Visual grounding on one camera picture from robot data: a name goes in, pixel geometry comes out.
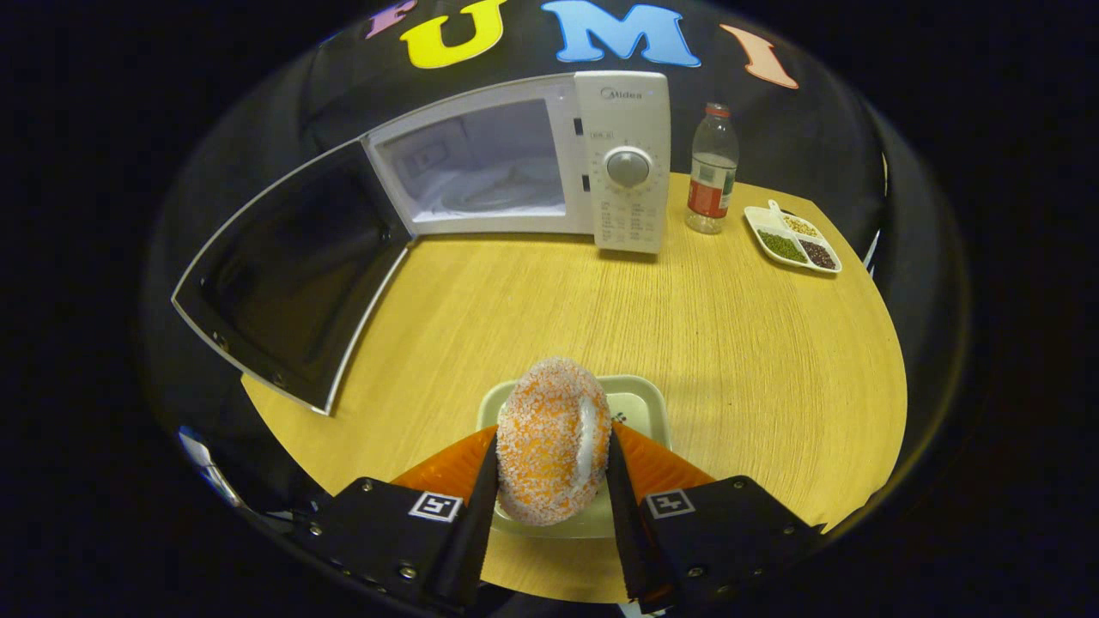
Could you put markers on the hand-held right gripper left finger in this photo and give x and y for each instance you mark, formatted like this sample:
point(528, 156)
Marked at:
point(476, 541)

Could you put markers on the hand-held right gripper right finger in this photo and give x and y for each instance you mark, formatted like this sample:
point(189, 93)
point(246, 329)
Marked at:
point(631, 541)

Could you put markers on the sugared orange doughnut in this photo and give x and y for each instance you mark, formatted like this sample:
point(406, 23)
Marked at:
point(549, 446)

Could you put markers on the white microwave oven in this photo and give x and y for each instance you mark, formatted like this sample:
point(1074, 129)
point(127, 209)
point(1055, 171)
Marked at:
point(627, 112)

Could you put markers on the pale green square plate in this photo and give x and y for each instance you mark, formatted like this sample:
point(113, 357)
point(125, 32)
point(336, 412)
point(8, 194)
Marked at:
point(640, 403)

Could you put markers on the white divided dish of beans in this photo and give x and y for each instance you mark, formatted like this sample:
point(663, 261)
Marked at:
point(794, 245)

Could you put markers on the clear bottle with red label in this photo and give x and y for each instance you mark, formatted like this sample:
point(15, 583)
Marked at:
point(711, 184)

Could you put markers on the black backdrop cloth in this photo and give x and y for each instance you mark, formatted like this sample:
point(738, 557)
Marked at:
point(816, 129)

